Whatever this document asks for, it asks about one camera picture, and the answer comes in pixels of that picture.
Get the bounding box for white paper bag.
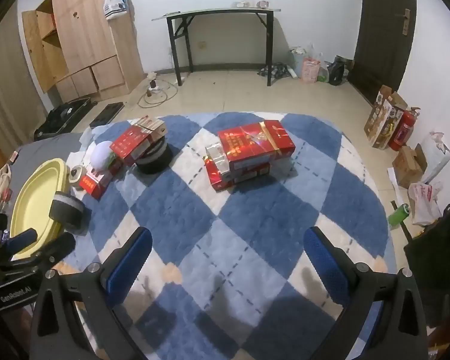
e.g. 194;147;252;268
420;131;450;184

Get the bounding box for black folding table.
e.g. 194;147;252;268
152;7;282;87

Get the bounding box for blue white checkered blanket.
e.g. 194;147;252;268
54;112;398;360

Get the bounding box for brown cardboard box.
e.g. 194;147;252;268
392;143;428;189

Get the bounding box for black hard case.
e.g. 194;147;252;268
34;97;98;141

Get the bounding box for small lidded jar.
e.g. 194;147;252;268
67;165;85;190

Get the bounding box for large red carton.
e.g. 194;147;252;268
205;157;272;191
204;120;296;175

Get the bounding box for small red box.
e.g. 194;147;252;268
79;157;124;200

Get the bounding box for green can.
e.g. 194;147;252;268
388;203;410;227

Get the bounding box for white cable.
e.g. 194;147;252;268
137;79;179;107

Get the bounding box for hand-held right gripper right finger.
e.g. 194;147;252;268
303;226;430;360

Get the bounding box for red fire extinguisher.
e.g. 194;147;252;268
388;107;421;151

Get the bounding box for dark brown door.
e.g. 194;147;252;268
347;0;417;106

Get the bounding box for beige curtain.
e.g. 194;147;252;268
0;7;49;147

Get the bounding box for black yellow tool bag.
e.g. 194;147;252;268
403;194;450;329

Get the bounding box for black flat tray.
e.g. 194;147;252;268
89;102;125;127

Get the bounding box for white red printed plastic bag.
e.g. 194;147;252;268
408;181;444;226

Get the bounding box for black foam cylinder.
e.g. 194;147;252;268
49;191;87;235
135;135;173;175

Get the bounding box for dark slippers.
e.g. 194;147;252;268
259;64;295;79

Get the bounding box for yellow plastic basin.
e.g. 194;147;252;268
9;158;72;260

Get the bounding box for wooden wardrobe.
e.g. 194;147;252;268
22;0;145;102

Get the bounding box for pink plastic bag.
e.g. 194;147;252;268
301;57;321;83

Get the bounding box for red carton with brown side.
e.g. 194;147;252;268
109;116;168;166

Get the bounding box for black floor bag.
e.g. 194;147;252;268
328;55;355;86

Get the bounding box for printed tall cardboard box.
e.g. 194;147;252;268
363;85;409;150

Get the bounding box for white round lamp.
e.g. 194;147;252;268
90;140;115;173

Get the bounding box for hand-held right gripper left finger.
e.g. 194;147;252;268
29;227;153;360

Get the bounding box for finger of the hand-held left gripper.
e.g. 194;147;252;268
0;229;39;261
0;232;77;271

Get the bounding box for white hanging bag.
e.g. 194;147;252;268
104;0;130;21

